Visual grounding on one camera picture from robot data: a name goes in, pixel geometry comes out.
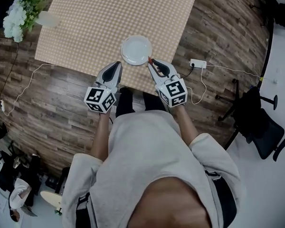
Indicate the white round plate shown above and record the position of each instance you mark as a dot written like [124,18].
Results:
[135,49]

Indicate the person's leg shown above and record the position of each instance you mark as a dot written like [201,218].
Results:
[124,102]
[153,102]

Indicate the person's left leg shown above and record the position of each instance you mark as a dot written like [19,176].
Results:
[124,102]

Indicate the black studio light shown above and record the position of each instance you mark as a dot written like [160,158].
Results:
[0,13]

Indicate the person's right forearm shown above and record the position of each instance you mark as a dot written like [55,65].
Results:
[186,125]

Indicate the person's left forearm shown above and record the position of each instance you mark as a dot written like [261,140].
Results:
[101,136]

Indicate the person's grey sweatshirt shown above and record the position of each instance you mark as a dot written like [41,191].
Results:
[147,146]

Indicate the black office chair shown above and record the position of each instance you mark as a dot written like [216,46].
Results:
[282,11]
[263,129]

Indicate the white vase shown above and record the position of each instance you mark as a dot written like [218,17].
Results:
[48,20]

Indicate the white flower bouquet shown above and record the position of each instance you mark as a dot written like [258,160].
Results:
[16,20]

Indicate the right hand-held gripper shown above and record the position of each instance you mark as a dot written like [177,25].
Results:
[173,91]

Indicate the person's right leg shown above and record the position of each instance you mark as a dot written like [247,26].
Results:
[153,102]

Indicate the white power strip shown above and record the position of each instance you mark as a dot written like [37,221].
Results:
[198,63]
[2,105]

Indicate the table with checkered tablecloth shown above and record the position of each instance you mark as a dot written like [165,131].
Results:
[114,15]

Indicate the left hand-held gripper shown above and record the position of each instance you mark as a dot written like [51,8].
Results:
[96,97]

